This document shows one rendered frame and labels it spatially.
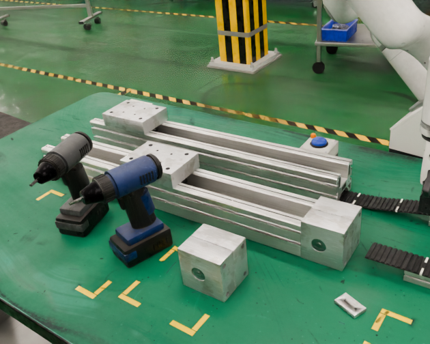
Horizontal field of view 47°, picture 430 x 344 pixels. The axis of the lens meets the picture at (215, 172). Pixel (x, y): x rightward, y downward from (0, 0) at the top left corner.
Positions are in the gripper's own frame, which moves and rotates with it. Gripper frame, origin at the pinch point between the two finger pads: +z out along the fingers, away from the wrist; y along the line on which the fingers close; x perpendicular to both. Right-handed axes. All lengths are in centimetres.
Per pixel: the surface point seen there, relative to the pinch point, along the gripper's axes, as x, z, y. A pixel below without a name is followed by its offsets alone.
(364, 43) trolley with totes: 106, 58, 273
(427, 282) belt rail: -4.8, 4.8, -21.0
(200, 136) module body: 63, -1, 2
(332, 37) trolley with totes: 131, 55, 270
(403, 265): -0.1, 2.8, -20.5
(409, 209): 3.8, 3.3, -1.8
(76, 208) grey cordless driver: 69, -1, -39
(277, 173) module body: 34.6, 0.0, -5.1
